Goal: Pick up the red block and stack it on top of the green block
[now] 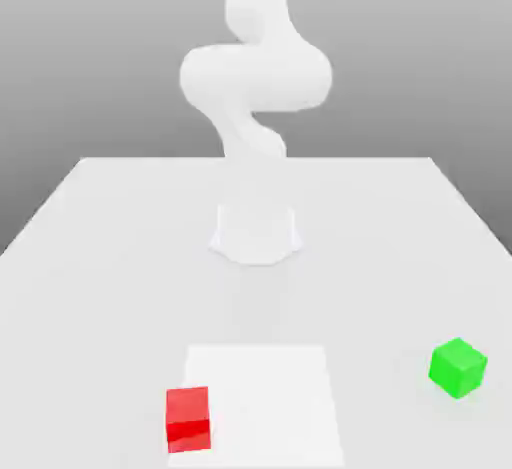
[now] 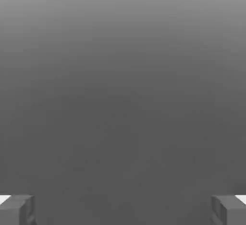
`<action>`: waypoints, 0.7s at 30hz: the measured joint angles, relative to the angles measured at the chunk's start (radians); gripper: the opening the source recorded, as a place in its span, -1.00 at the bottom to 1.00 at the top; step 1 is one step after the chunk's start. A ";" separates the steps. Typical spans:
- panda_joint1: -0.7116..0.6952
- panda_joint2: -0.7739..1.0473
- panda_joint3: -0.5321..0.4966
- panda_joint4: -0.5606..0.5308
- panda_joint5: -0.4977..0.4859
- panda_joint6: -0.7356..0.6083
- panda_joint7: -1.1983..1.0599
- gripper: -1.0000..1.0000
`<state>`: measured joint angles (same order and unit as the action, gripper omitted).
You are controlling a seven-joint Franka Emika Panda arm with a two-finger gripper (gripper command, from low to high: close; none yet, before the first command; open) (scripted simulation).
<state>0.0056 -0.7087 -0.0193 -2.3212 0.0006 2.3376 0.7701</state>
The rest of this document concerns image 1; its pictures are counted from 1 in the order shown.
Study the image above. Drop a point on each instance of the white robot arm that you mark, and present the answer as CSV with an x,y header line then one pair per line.
x,y
256,77

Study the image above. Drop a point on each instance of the small red cube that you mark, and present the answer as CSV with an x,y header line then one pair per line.
x,y
188,417

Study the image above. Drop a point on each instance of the small green cube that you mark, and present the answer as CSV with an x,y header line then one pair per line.
x,y
456,369

